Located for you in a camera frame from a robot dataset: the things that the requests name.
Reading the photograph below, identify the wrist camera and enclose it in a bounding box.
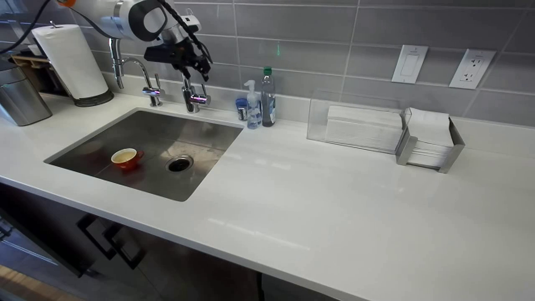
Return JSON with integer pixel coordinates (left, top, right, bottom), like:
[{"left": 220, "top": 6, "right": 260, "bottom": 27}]
[{"left": 144, "top": 43, "right": 173, "bottom": 64}]

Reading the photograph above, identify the steel sink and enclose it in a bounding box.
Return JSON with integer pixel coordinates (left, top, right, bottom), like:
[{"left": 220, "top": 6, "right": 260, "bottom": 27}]
[{"left": 43, "top": 107, "right": 244, "bottom": 202}]

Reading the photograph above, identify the short chrome tap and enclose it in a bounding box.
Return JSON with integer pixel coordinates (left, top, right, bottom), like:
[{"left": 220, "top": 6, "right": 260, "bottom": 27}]
[{"left": 181, "top": 75, "right": 212, "bottom": 114}]

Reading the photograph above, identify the steel bin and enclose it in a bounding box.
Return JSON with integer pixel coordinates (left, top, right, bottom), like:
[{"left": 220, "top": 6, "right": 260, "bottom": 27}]
[{"left": 0, "top": 58, "right": 53, "bottom": 127}]

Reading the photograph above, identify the red cup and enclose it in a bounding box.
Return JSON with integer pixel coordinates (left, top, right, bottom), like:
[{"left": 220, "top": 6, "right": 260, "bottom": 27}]
[{"left": 111, "top": 148, "right": 145, "bottom": 170}]

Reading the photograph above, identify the wooden rack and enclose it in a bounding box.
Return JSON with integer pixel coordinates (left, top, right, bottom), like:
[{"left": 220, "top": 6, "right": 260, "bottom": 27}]
[{"left": 10, "top": 52, "right": 71, "bottom": 97}]

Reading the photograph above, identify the black cable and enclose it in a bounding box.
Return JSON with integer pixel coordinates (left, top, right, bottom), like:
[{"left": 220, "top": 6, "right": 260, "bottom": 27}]
[{"left": 0, "top": 0, "right": 54, "bottom": 55}]

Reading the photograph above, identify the white wall socket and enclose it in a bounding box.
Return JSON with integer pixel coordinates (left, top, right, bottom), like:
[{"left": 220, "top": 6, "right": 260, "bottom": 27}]
[{"left": 449, "top": 48, "right": 497, "bottom": 90}]

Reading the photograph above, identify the white light switch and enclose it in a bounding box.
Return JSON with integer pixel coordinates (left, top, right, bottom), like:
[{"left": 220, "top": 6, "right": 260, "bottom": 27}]
[{"left": 391, "top": 44, "right": 429, "bottom": 84}]

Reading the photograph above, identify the metal napkin holder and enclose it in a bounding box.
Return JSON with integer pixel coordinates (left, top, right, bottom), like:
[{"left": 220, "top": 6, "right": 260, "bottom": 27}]
[{"left": 395, "top": 108, "right": 466, "bottom": 174}]

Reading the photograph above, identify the black cabinet door handle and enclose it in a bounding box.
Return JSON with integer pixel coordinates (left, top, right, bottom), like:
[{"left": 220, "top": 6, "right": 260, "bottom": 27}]
[
  {"left": 77, "top": 214, "right": 118, "bottom": 261},
  {"left": 104, "top": 225, "right": 145, "bottom": 270}
]

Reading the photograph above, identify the stack of white napkins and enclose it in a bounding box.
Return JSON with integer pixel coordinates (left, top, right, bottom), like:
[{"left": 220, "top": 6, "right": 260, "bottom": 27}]
[{"left": 405, "top": 107, "right": 455, "bottom": 169}]

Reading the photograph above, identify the green capped bottle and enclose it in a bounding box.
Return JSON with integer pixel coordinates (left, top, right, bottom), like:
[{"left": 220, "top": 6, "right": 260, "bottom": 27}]
[{"left": 261, "top": 66, "right": 277, "bottom": 128}]

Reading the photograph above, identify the chrome gooseneck tap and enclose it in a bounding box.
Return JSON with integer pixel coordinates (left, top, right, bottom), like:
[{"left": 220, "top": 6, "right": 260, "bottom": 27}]
[{"left": 109, "top": 38, "right": 165, "bottom": 107}]

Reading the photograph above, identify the stack of folded paper towels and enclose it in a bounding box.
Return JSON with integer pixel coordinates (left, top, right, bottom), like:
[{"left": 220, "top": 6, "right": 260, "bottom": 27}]
[{"left": 325, "top": 105, "right": 403, "bottom": 152}]

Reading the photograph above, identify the paper towel roll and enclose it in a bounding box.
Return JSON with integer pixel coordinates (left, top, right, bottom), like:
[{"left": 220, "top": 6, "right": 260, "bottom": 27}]
[{"left": 31, "top": 24, "right": 110, "bottom": 100}]

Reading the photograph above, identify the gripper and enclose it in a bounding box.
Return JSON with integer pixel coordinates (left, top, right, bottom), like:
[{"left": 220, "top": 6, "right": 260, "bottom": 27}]
[{"left": 166, "top": 38, "right": 212, "bottom": 82}]

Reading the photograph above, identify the paper towel holder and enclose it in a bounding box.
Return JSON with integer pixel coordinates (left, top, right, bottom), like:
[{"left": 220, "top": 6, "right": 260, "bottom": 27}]
[{"left": 49, "top": 20, "right": 115, "bottom": 107}]

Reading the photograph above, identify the dark cabinet door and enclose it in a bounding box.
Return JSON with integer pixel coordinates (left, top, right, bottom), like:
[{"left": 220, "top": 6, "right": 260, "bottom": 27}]
[
  {"left": 94, "top": 217, "right": 263, "bottom": 301},
  {"left": 0, "top": 182, "right": 126, "bottom": 280}
]

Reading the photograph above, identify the clear acrylic towel holder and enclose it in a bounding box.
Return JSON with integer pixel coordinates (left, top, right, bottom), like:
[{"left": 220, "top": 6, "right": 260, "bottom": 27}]
[{"left": 306, "top": 88, "right": 413, "bottom": 155}]

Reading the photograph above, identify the clear soap pump bottle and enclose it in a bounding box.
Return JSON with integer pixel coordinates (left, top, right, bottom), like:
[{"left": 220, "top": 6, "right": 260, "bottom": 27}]
[{"left": 244, "top": 79, "right": 263, "bottom": 130}]

